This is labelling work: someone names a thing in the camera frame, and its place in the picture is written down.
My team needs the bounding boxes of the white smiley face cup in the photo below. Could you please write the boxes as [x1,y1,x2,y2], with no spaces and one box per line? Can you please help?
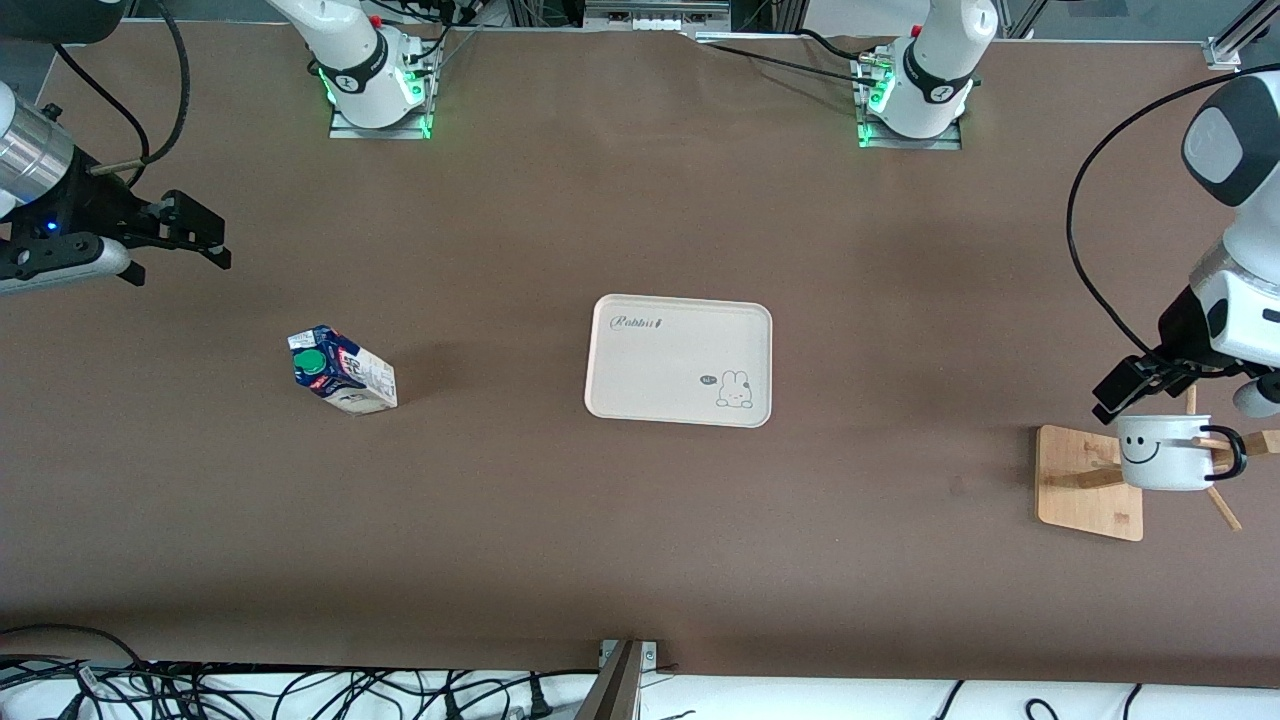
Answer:
[1115,413,1248,492]

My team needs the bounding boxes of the blue white milk carton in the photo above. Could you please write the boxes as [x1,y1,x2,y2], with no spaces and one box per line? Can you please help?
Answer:
[287,325,399,416]

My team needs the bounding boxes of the wooden cup stand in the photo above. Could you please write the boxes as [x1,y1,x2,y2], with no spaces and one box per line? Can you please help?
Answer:
[1036,385,1280,543]

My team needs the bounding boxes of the cream rabbit print tray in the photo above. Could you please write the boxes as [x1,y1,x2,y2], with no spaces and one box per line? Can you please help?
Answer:
[584,293,774,429]

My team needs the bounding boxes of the grey power strip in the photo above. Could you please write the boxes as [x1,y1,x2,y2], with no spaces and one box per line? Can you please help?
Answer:
[584,0,732,31]

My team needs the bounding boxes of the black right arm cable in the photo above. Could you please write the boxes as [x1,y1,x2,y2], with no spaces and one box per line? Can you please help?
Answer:
[52,0,193,191]

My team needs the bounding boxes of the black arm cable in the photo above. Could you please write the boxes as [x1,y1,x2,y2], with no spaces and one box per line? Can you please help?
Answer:
[52,0,193,191]
[1065,70,1280,373]

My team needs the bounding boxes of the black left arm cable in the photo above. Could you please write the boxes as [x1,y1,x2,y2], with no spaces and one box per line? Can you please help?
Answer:
[1065,70,1280,373]

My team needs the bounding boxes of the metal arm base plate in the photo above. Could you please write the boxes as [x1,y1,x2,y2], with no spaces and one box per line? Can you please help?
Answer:
[329,40,434,140]
[855,55,964,151]

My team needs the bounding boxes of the aluminium frame corner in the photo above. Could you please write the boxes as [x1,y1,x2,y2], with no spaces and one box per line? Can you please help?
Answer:
[1205,0,1280,71]

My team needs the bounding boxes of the black looped floor cable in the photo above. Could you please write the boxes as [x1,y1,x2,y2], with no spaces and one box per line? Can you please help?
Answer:
[0,624,153,693]

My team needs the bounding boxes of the black base power cable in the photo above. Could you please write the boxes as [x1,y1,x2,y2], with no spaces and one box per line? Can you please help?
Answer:
[795,28,876,63]
[698,40,883,89]

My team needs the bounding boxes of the aluminium profile with bracket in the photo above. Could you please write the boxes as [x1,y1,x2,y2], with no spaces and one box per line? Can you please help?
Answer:
[575,639,660,720]

